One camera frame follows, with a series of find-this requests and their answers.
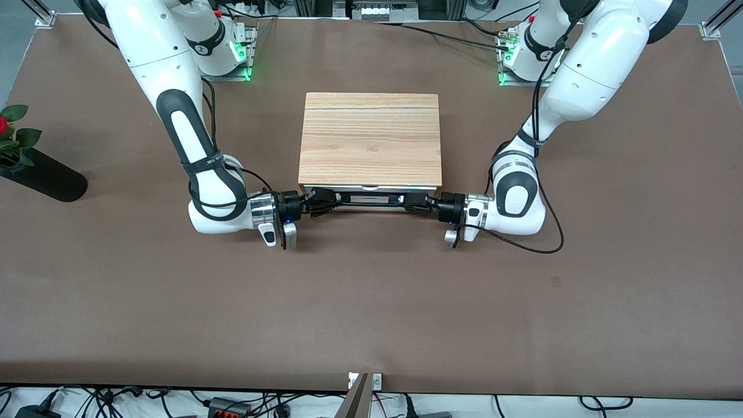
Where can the aluminium corner frame bracket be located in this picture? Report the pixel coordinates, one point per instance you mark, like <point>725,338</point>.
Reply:
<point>45,14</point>
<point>720,23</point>

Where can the wooden drawer with white front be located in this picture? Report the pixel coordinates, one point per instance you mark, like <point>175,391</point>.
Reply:
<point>348,188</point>

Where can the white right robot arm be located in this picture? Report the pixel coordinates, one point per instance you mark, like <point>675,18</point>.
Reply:
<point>174,69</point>

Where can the wooden post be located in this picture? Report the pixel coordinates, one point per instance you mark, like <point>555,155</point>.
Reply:
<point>354,400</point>

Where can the black cylindrical vase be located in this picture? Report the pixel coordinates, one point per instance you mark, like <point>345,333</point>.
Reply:
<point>46,177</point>

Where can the small metal bracket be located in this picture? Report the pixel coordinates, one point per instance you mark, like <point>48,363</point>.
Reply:
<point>377,381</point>

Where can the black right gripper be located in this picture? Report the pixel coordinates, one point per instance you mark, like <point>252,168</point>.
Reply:
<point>288,205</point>

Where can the red artificial rose with leaves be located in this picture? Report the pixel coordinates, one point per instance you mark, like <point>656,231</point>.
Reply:
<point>26,137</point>

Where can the black power adapter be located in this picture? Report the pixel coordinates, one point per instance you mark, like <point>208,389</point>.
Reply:
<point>38,412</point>

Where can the light wooden drawer cabinet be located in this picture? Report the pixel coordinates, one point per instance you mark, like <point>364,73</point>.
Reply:
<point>371,139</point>

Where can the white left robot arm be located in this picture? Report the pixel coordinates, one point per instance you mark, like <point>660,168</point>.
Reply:
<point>598,64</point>

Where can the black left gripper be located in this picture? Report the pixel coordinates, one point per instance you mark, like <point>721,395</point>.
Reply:
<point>450,206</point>

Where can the black box with orange connectors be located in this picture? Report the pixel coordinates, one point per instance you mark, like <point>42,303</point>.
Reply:
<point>229,407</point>

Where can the white power strip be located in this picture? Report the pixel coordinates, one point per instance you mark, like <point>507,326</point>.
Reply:
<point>375,11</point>

